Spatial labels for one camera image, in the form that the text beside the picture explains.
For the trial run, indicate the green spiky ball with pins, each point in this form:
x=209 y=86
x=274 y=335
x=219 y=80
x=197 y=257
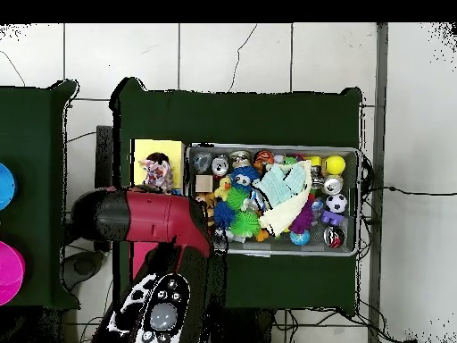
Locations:
x=246 y=224

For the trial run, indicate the yellow tennis ball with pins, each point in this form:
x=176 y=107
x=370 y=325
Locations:
x=335 y=164

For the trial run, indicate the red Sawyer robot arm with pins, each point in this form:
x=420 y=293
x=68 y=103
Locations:
x=157 y=214

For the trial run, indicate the plain wooden cube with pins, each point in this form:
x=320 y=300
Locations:
x=204 y=183

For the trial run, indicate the blue round disc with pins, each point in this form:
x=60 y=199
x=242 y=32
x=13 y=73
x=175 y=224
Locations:
x=7 y=185

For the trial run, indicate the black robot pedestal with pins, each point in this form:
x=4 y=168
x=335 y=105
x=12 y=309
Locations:
x=250 y=328

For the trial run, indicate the wooden box with three holes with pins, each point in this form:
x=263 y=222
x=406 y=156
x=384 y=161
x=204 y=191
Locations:
x=178 y=150

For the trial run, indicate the black and white soccer ball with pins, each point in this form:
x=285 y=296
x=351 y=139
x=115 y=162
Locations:
x=336 y=203

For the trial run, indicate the blue spiky ball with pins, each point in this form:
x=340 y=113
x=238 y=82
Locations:
x=224 y=215

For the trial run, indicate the dark green table cloth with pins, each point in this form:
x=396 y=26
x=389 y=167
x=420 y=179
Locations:
x=32 y=125
x=232 y=118

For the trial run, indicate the blue furry monster toy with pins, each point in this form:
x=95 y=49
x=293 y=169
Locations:
x=244 y=177

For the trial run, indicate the magenta round disc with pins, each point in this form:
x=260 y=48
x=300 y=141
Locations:
x=10 y=271

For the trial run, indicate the cream muslin cloth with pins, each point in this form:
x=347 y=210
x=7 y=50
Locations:
x=282 y=214

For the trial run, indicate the light blue muslin cloth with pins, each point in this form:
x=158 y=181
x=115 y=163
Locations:
x=278 y=184

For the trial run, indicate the yellow plush duck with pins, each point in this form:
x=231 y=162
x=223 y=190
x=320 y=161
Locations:
x=223 y=189

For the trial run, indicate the confetti print cloth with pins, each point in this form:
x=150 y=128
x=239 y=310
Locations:
x=157 y=173

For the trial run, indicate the orange tiger striped toy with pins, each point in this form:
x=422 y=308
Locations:
x=264 y=158

